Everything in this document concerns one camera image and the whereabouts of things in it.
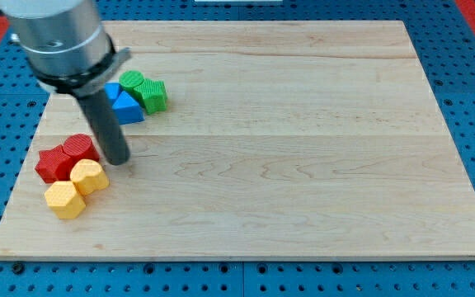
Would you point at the blue cube block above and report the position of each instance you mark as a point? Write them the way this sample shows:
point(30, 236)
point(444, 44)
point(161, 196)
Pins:
point(113, 90)

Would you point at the yellow heart block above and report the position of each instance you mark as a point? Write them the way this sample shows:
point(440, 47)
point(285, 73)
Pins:
point(88, 176)

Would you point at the blue triangle block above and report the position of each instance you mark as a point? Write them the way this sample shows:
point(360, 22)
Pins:
point(127, 109)

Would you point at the green star block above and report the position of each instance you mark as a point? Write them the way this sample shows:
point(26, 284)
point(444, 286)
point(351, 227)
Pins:
point(152, 96)

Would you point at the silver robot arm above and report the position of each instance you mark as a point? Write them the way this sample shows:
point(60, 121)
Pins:
point(66, 44)

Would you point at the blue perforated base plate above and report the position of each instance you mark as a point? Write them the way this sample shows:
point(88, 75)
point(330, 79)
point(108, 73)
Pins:
point(442, 35)

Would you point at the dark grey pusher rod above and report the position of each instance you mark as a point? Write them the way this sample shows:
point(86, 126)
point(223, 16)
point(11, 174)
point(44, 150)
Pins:
point(105, 127)

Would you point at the green cylinder block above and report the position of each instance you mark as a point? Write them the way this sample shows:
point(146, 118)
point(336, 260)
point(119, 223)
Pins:
point(129, 80)

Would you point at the wooden board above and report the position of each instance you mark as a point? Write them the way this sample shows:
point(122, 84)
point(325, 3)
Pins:
point(283, 141)

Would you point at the red star block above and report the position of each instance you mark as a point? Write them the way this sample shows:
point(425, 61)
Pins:
point(54, 165)

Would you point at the yellow hexagon block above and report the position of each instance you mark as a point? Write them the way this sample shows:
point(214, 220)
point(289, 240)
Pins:
point(63, 198)

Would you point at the red cylinder block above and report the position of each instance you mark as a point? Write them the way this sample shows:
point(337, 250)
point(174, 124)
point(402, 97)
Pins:
point(80, 146)

